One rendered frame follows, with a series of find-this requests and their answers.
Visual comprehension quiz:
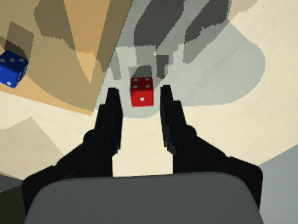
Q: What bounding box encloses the blue die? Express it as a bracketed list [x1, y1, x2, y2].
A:
[0, 50, 29, 88]

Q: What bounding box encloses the tan flat mat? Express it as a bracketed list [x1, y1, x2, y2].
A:
[0, 0, 132, 116]

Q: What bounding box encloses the red die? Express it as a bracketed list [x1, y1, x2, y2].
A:
[130, 77, 154, 107]

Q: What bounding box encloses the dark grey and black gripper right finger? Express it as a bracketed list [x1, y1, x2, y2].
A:
[160, 85, 263, 210]

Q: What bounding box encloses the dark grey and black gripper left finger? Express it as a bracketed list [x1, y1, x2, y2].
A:
[22, 87, 123, 217]

